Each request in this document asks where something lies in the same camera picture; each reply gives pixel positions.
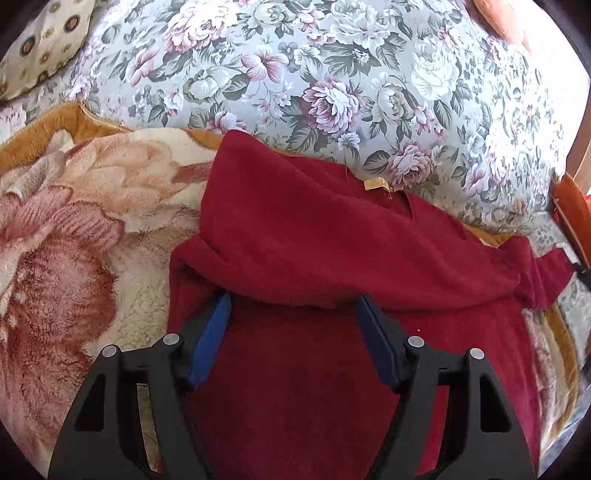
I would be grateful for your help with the peach orange pillow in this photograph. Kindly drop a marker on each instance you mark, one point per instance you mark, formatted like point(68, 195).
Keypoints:
point(505, 18)

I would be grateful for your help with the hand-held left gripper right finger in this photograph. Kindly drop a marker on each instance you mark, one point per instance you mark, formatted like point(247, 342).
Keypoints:
point(375, 337)

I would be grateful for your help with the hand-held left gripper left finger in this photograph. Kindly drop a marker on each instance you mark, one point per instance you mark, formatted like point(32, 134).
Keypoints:
point(213, 332)

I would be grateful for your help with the plush rose print blanket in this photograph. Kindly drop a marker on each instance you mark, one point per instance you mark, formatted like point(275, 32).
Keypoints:
point(83, 240)

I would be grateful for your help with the orange velvet cushion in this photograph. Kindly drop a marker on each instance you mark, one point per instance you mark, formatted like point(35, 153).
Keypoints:
point(575, 221)

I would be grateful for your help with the grey floral bedspread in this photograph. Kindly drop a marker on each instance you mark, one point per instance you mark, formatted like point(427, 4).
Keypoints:
point(351, 78)

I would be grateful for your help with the dark red knit sweater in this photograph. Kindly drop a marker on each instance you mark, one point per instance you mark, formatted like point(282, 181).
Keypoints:
point(304, 240)

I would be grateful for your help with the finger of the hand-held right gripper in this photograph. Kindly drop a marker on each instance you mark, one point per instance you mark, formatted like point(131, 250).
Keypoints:
point(582, 275)

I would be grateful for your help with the cream dotted pillow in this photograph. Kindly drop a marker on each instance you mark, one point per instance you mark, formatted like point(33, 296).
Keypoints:
point(41, 50)

